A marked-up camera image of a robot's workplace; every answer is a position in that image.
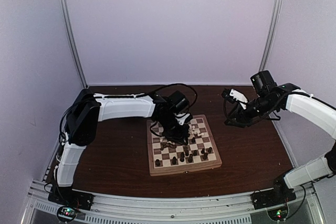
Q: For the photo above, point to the pile of dark chess pieces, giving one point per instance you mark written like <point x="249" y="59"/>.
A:
<point x="167" y="145"/>

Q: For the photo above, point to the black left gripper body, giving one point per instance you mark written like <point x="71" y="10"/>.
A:
<point x="172" y="131"/>

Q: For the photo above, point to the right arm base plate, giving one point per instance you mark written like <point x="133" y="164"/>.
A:
<point x="270" y="198"/>

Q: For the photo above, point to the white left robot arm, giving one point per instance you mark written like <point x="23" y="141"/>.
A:
<point x="78" y="126"/>

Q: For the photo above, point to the aluminium front rail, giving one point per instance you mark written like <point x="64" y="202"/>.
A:
<point x="236" y="208"/>

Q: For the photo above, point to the aluminium frame post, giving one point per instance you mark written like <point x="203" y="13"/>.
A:
<point x="276" y="10"/>
<point x="72" y="43"/>

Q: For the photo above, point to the dark chess piece corner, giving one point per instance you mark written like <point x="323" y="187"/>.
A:
<point x="157" y="162"/>

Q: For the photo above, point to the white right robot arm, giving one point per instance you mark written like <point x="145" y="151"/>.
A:
<point x="295" y="100"/>

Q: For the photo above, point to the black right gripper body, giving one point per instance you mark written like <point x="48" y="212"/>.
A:
<point x="263" y="105"/>

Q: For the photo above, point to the aluminium frame post left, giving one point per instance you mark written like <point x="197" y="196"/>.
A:
<point x="72" y="43"/>

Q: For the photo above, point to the aluminium frame post right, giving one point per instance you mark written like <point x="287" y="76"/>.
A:
<point x="276" y="10"/>

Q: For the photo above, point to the wooden chess board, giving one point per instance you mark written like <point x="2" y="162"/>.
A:
<point x="168" y="158"/>

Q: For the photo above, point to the pile of white chess pieces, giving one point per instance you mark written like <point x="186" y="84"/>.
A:
<point x="184" y="135"/>

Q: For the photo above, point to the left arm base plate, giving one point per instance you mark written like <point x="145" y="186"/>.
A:
<point x="76" y="199"/>

